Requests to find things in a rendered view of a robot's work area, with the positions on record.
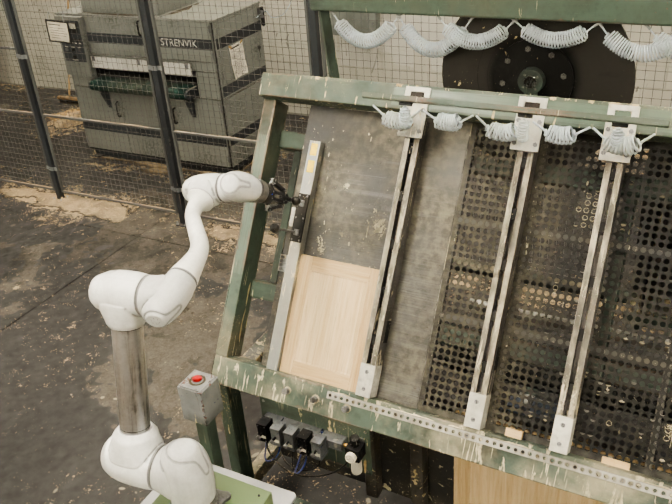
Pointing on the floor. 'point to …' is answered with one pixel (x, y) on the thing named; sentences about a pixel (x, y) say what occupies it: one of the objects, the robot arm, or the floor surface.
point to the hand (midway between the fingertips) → (286, 199)
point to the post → (208, 437)
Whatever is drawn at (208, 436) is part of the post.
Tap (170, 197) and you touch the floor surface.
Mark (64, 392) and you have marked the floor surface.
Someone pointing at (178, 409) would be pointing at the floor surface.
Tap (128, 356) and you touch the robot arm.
